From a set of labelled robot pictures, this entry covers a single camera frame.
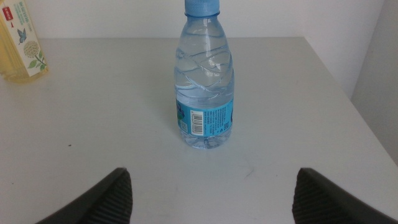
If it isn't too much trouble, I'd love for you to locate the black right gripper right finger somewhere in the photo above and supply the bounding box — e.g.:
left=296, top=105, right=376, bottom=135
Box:
left=291, top=167, right=398, bottom=224

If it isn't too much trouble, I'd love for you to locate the water bottle blue cap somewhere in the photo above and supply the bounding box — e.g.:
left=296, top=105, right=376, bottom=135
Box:
left=173, top=0, right=235, bottom=149

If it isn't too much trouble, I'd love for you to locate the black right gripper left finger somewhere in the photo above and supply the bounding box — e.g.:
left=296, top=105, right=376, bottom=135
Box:
left=34, top=167, right=134, bottom=224

